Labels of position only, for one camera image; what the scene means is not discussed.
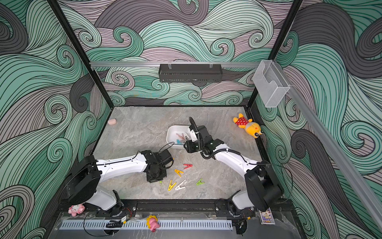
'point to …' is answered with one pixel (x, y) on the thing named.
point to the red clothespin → (187, 166)
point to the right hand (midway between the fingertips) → (185, 145)
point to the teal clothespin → (178, 142)
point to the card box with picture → (266, 217)
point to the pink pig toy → (76, 209)
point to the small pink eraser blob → (112, 121)
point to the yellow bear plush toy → (252, 128)
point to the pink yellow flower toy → (151, 221)
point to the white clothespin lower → (178, 187)
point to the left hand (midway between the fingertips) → (164, 178)
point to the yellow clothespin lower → (171, 185)
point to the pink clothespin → (181, 137)
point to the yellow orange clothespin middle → (178, 172)
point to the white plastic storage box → (175, 135)
